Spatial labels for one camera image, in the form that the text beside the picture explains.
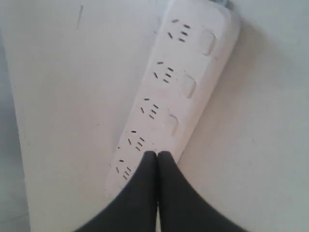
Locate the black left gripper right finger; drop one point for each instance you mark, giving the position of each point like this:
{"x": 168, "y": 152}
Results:
{"x": 181, "y": 208}

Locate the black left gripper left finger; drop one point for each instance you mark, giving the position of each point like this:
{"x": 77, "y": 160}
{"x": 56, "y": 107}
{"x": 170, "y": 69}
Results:
{"x": 135, "y": 208}

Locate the white five-socket power strip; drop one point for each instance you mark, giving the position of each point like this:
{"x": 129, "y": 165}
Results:
{"x": 190, "y": 52}

